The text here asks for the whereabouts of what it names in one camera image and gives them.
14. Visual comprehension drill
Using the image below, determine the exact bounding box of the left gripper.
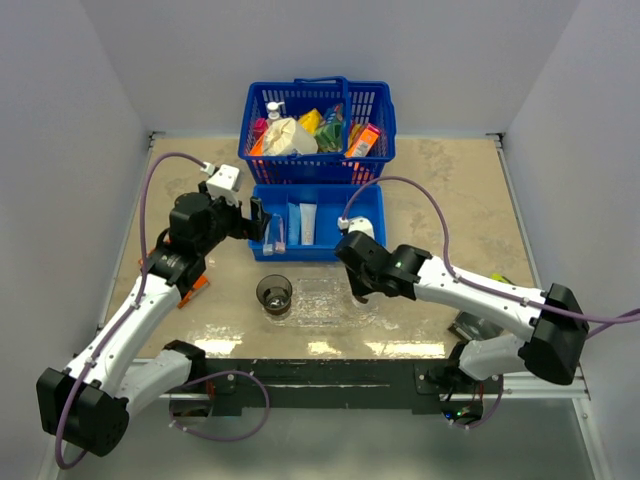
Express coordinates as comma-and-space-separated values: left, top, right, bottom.
197, 181, 271, 255

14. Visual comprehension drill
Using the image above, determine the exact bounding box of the white orange toothpaste tube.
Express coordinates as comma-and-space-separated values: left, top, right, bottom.
299, 203, 317, 246

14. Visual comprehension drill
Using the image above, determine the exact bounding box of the clear small textured tray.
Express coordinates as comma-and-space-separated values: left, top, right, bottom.
292, 278, 352, 327

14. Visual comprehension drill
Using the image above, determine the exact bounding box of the dark brown banded cup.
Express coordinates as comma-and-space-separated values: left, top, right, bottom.
256, 274, 293, 316

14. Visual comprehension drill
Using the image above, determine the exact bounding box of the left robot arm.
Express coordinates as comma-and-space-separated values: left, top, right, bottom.
36, 184, 271, 458

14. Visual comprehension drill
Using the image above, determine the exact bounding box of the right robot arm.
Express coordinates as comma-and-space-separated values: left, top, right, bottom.
334, 231, 589, 393

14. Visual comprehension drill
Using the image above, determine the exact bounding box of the white-blue wrapped toothbrush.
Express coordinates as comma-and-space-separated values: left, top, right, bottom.
262, 221, 276, 256

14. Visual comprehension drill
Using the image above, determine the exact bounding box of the pink wrapped toothbrush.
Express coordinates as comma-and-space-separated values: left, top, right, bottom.
273, 215, 286, 254

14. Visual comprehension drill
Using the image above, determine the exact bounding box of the clear oval textured tray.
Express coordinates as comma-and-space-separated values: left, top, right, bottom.
263, 279, 380, 329

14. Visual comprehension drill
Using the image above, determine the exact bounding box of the blue compartment organizer bin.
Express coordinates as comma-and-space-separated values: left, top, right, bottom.
248, 184, 386, 262

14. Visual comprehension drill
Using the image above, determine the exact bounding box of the orange scrub package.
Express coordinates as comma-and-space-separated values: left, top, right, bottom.
249, 135, 265, 156

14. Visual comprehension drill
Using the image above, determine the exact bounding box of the orange box on table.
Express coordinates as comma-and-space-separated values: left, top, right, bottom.
146, 251, 209, 309

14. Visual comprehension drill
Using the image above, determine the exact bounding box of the cream paper bag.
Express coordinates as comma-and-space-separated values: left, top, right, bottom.
262, 118, 318, 156

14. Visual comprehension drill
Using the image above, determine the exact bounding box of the pink box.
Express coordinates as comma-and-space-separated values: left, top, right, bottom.
252, 117, 269, 142

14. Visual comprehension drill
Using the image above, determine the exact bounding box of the blue plastic shopping basket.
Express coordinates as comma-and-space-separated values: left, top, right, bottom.
238, 76, 396, 184

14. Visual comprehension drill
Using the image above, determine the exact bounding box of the green sponge package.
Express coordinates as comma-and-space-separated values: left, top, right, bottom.
314, 103, 345, 152

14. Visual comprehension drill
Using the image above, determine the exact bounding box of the yellow snack packet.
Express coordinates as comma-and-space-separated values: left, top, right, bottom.
298, 108, 324, 136

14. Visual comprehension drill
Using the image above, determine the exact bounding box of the white pump bottle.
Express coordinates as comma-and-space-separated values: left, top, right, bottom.
266, 101, 285, 127

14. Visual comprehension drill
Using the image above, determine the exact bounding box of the dark package on table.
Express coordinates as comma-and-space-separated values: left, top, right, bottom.
448, 311, 504, 341

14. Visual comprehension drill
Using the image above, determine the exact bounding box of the green yellow razor package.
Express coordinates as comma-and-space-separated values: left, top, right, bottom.
490, 273, 513, 285

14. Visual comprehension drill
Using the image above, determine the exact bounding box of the orange white carton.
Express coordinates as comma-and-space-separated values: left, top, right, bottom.
345, 123, 381, 158

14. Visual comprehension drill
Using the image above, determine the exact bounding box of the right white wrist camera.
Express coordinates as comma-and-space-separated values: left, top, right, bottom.
337, 216, 375, 239

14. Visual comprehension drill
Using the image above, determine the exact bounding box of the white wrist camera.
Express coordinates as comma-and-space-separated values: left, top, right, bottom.
200, 162, 242, 207
337, 216, 375, 239

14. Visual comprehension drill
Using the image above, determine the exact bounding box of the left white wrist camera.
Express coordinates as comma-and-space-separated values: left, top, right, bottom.
200, 162, 242, 207

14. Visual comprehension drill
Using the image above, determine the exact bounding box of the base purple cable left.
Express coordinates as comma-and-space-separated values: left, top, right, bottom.
168, 368, 272, 443

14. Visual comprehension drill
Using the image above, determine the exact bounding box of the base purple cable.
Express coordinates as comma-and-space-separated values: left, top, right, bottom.
447, 374, 505, 431
168, 368, 272, 443

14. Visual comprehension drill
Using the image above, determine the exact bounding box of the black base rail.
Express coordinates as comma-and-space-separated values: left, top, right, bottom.
170, 358, 497, 416

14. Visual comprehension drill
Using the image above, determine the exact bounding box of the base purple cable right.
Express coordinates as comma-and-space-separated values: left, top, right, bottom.
447, 374, 505, 431

